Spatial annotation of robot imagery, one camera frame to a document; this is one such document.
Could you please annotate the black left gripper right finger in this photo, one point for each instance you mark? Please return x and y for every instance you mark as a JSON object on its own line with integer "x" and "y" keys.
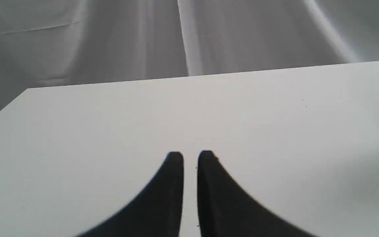
{"x": 226, "y": 210}

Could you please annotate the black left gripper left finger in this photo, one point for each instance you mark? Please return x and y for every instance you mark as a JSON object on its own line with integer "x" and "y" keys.
{"x": 156, "y": 211}

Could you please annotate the grey backdrop cloth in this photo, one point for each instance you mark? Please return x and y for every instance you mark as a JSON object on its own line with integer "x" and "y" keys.
{"x": 50, "y": 43}

